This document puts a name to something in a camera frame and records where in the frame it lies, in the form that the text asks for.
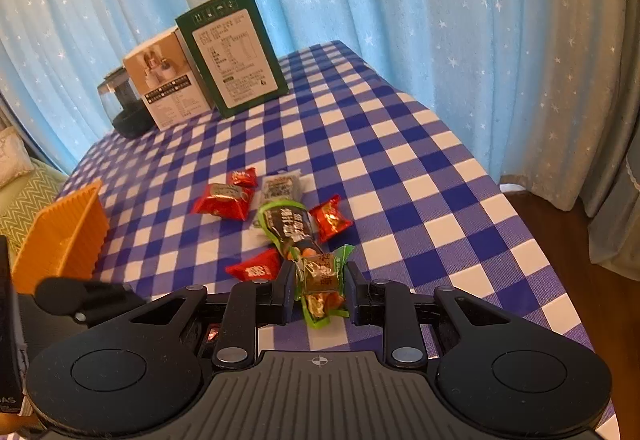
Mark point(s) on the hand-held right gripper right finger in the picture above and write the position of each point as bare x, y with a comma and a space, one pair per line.
354, 292

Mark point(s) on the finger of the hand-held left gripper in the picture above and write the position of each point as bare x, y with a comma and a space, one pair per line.
75, 295

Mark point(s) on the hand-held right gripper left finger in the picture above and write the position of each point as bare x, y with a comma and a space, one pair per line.
287, 292

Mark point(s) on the green clear snack packet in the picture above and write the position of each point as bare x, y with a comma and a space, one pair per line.
320, 282

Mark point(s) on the orange plastic basket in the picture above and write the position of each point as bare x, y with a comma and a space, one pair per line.
60, 235

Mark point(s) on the dark green long snack packet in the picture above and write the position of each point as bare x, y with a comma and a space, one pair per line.
287, 230

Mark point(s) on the red packet with beige label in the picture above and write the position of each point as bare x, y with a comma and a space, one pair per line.
222, 202

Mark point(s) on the flat red snack packet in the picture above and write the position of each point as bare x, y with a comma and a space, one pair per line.
252, 270

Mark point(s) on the orange-red foil candy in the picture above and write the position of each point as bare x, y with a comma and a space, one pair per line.
328, 218

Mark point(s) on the green zigzag cloth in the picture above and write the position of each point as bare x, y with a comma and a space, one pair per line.
30, 205

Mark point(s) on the white snack packet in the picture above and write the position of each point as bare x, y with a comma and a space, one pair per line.
280, 187

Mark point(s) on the small red candy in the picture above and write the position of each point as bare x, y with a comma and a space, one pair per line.
241, 177

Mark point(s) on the blue white checkered tablecloth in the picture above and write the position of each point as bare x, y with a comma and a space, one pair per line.
400, 170

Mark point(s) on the white pillow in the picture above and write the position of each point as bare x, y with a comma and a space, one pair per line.
10, 155

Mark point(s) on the dark glass jar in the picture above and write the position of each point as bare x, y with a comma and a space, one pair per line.
125, 110

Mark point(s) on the white product box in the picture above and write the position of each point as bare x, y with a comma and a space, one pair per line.
170, 85

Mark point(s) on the green carton box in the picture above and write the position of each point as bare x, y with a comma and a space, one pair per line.
235, 55

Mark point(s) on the grey curtain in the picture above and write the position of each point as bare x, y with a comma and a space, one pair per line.
590, 95

